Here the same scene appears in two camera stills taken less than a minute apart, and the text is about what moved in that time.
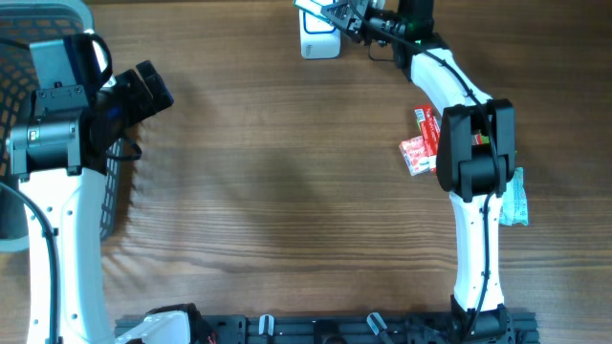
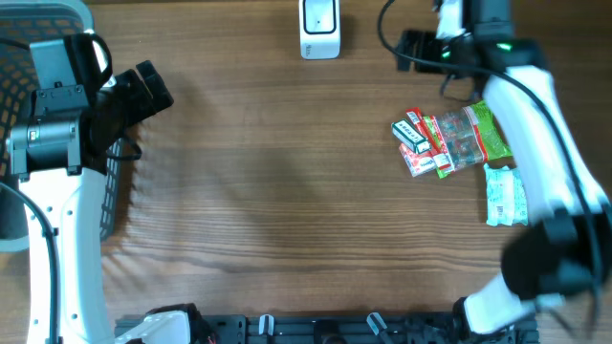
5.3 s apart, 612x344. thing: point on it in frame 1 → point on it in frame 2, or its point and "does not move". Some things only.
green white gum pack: x=311 y=8 → x=404 y=134
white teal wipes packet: x=513 y=207 does not move
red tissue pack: x=415 y=157 does not move
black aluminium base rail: x=337 y=329 does not move
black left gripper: x=132 y=80 does not move
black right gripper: x=355 y=26 → x=428 y=43
